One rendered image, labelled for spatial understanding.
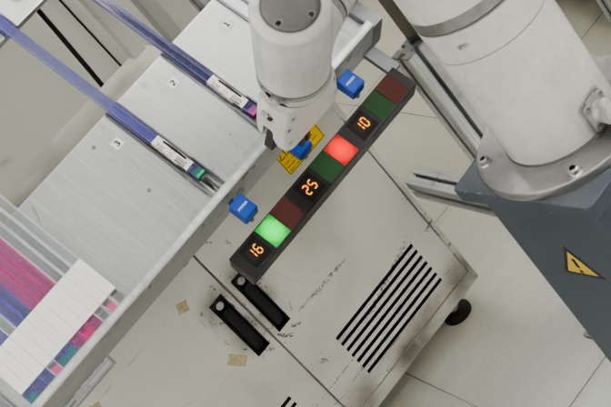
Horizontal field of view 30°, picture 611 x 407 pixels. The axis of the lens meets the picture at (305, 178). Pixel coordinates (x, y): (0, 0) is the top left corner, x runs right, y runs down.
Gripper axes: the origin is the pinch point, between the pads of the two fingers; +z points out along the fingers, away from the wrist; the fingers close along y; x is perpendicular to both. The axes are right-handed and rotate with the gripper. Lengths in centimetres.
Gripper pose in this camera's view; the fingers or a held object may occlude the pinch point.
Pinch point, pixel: (296, 129)
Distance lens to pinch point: 141.8
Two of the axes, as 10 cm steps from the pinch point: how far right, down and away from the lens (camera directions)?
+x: -7.8, -5.8, 2.3
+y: 6.2, -7.4, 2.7
